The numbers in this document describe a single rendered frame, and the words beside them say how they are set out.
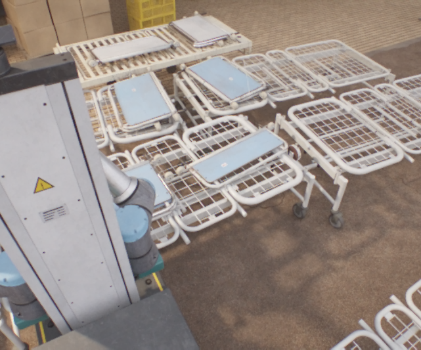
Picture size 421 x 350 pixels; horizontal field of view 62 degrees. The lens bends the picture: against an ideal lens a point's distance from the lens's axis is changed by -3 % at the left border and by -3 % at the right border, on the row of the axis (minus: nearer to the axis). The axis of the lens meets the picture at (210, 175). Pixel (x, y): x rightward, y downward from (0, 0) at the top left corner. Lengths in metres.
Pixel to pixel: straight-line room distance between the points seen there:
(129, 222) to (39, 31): 4.03
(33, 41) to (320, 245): 4.19
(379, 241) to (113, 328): 2.06
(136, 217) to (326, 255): 1.59
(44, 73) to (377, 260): 2.44
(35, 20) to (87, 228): 4.20
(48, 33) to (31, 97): 4.38
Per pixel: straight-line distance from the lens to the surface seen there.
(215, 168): 2.40
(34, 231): 1.19
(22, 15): 5.16
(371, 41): 6.11
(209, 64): 3.60
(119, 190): 1.59
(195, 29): 4.16
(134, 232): 1.49
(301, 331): 2.39
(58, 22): 5.30
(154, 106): 2.96
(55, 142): 1.00
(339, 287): 2.60
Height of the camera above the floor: 2.14
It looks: 43 degrees down
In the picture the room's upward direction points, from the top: straight up
